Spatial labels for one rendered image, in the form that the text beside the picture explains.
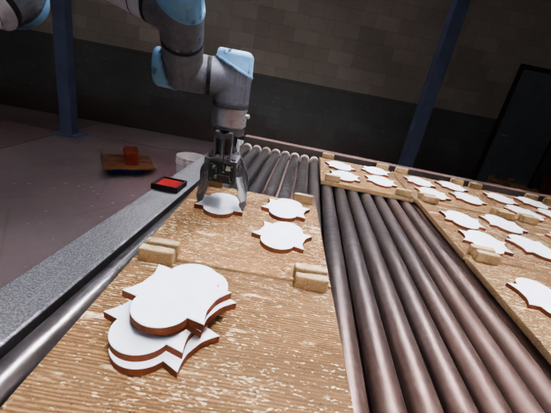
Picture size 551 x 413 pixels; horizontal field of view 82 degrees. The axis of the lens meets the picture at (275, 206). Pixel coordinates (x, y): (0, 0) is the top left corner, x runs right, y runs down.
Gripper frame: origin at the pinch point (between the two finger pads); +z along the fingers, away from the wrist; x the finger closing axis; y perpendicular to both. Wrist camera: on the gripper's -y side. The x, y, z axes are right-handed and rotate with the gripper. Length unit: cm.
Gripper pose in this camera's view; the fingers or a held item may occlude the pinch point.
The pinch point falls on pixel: (221, 203)
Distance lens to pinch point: 81.5
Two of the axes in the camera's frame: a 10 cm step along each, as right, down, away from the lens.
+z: -1.7, 8.9, 4.2
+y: -0.6, 4.2, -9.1
